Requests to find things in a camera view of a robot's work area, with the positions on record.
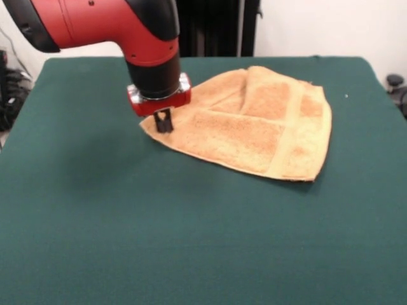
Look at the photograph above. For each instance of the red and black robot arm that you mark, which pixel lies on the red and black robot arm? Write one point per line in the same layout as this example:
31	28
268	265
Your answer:
111	28

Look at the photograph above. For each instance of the black wheeled base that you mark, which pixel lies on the black wheeled base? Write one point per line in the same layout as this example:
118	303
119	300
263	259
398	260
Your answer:
12	95
395	80

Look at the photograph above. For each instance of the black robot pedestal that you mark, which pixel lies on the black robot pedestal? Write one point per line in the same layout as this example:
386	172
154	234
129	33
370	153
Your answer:
219	28

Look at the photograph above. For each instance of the dark green table cloth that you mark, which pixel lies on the dark green table cloth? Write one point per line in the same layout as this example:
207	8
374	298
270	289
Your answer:
95	190

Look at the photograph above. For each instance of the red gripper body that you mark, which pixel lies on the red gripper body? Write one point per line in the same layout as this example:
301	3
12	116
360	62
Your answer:
159	106

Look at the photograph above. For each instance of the tan terry towel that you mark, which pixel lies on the tan terry towel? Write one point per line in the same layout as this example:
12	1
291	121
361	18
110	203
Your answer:
254	136

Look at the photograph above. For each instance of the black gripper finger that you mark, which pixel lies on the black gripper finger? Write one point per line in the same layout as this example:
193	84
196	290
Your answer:
159	122
168	120

